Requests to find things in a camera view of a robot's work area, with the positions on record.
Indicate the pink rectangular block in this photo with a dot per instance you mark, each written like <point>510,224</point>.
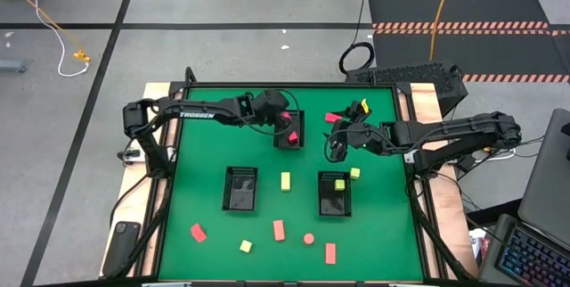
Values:
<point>286,116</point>
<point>198,233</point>
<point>331,117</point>

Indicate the black hazard-striped floor mat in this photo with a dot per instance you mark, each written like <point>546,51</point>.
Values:
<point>490,6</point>
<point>490,53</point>

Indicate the black smartphone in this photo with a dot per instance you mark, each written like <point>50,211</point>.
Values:
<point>121,247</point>

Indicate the orange cylinder block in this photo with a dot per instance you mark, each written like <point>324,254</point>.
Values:
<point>308,239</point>

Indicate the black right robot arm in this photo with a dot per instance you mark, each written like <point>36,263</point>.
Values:
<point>454,128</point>

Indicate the long yellow block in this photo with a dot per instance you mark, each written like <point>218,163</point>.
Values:
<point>285,181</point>

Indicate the orange rectangular block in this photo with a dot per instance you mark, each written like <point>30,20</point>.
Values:
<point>279,230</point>
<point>330,253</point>

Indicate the small yellow tag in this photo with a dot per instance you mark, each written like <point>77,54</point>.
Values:
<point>365,105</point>

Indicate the grey laptop with lit keyboard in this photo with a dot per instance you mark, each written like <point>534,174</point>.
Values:
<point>548,180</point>

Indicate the black plastic slotted basket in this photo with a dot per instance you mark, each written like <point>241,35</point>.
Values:
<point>331,204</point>
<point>240,189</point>
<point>282,143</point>

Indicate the small yellow cube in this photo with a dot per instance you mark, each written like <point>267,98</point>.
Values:
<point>245,246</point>
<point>355,173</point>
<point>339,184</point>

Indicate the green table mat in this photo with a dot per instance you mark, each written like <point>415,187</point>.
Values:
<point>200,215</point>

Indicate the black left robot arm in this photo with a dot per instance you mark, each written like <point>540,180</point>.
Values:
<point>200,115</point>

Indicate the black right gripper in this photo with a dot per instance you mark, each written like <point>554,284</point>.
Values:
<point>369,137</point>

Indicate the wooden table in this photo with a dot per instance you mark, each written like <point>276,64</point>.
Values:
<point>425,97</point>

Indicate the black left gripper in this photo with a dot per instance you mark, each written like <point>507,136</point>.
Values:
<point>269,104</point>

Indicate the black perforated computer case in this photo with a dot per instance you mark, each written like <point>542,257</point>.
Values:
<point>414,75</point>

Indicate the small grey floor object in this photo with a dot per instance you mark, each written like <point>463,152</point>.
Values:
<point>11,66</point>

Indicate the red and white box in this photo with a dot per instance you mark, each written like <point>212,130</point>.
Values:
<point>478,242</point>

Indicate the small pink cube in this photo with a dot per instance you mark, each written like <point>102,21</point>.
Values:
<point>292,137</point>

